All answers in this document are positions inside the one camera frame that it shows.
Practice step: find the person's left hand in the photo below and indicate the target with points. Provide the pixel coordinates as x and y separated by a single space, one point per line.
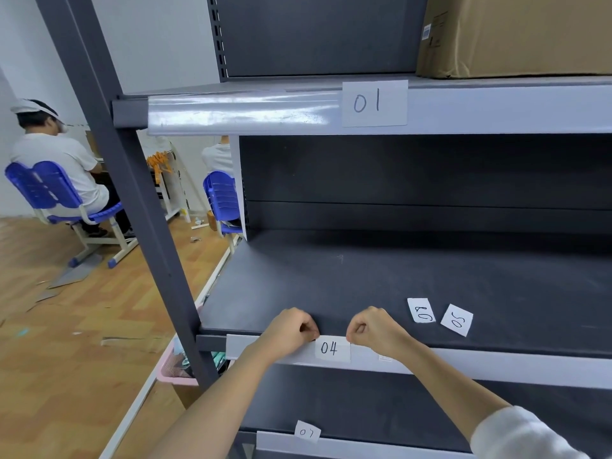
286 332

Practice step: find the person's right hand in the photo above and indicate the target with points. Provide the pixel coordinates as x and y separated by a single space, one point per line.
380 332

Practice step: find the person's right fingers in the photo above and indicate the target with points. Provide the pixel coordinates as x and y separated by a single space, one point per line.
356 330

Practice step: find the person's left fingers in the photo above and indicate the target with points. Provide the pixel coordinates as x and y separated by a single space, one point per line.
308 329

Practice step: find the person's right forearm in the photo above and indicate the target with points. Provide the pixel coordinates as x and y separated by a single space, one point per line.
449 387

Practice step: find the person's left forearm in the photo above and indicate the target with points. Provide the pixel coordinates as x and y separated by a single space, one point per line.
215 406

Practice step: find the pink plastic basket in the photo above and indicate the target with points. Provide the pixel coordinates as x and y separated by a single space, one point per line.
178 363

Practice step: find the blue plastic chair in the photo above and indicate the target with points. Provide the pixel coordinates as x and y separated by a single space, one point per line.
222 198
45 186

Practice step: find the grey metal shelving unit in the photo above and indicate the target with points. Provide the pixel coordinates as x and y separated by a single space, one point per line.
430 186

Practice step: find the white-legged desk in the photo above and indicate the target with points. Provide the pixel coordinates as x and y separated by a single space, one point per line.
168 195

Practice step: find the white sleeve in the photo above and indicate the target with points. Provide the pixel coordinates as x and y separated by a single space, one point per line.
521 437

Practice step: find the orange bundle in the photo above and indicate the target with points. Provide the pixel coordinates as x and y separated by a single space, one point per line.
158 163

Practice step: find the clear plastic label strip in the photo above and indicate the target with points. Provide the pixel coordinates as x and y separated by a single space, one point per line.
244 112

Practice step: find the large white paper label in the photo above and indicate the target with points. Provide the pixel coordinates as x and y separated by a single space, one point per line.
374 103

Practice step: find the flat cardboard scrap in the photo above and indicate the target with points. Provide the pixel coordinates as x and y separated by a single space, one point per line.
76 272

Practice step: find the brown cardboard box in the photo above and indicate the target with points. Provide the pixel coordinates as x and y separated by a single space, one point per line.
516 35

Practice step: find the white head-worn cap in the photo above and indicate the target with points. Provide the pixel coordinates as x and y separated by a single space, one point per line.
29 106

